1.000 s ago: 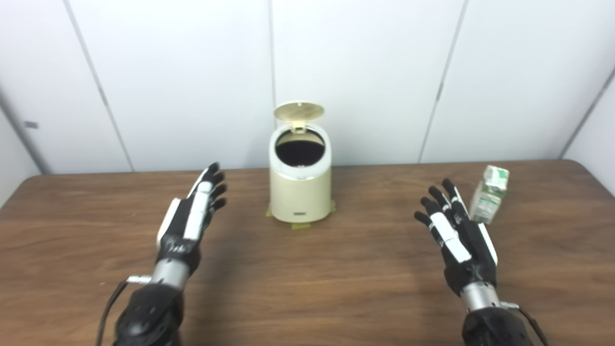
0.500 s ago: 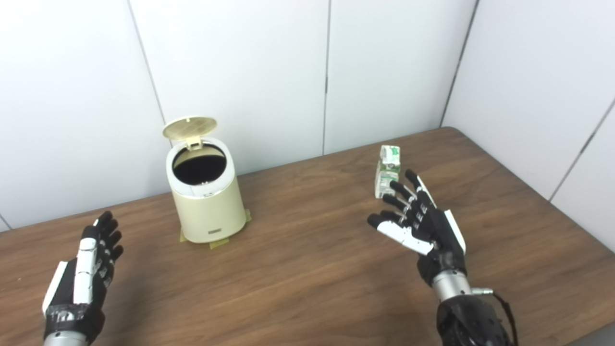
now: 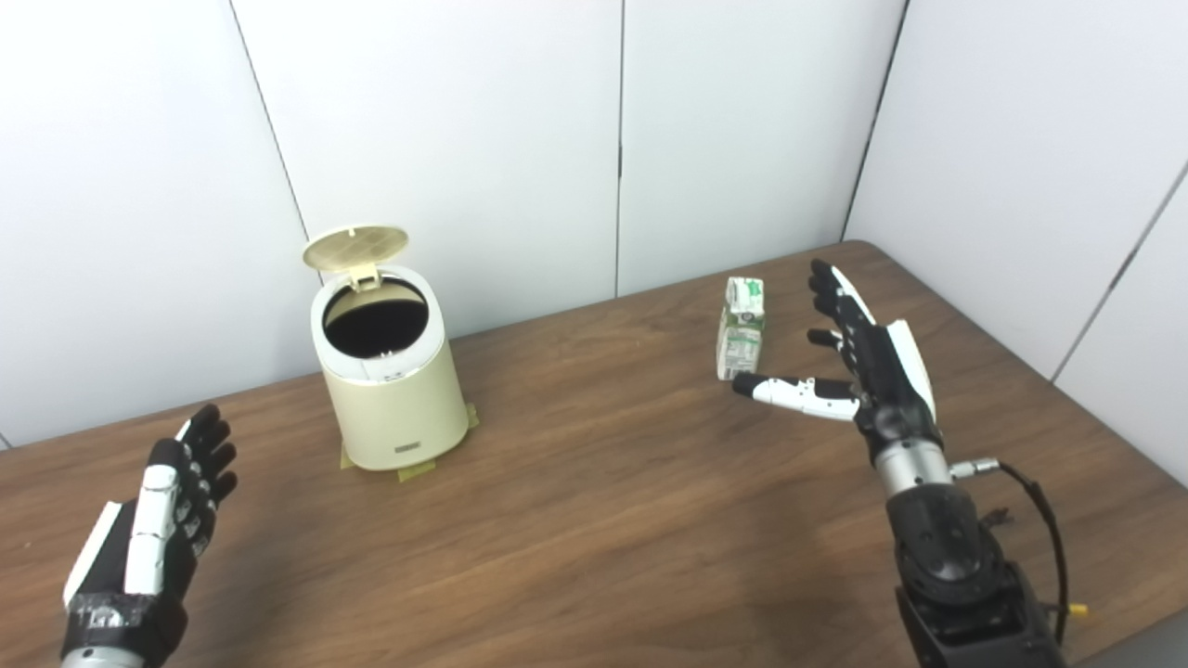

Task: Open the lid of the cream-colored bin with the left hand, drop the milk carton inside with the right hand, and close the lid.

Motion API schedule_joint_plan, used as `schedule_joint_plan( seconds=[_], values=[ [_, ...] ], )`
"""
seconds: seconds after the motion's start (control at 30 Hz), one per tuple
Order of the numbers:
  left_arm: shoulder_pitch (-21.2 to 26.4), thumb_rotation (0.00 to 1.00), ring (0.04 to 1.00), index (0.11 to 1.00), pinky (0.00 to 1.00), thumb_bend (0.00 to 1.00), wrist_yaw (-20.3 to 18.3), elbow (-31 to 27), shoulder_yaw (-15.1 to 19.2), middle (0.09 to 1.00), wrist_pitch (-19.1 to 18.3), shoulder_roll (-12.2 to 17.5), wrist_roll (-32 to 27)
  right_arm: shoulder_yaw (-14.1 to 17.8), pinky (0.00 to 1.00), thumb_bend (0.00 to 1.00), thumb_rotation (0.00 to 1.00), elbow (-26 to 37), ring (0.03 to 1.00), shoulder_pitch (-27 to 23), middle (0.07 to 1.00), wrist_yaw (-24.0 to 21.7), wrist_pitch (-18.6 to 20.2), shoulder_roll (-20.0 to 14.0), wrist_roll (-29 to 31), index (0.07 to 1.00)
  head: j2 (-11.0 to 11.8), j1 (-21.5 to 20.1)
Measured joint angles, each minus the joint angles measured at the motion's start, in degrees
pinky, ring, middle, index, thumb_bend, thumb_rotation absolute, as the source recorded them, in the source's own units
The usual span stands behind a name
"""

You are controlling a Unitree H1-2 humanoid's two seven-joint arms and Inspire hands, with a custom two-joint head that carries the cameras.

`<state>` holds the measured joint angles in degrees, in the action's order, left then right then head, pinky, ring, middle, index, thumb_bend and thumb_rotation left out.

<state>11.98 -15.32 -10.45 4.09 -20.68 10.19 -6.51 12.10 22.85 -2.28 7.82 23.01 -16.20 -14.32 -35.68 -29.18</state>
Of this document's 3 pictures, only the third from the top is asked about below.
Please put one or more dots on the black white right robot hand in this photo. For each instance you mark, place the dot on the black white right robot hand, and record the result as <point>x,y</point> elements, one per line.
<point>891,399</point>

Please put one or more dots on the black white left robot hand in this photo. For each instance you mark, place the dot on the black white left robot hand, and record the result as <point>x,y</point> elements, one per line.
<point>148,557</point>

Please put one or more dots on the white green milk carton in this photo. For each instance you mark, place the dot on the white green milk carton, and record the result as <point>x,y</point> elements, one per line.
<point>740,343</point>

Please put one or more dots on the cream round bin lid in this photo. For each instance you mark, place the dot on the cream round bin lid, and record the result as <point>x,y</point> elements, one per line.
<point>357,246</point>

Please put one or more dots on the cream-colored bin body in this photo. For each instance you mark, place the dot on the cream-colored bin body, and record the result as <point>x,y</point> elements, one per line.
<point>399,417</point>

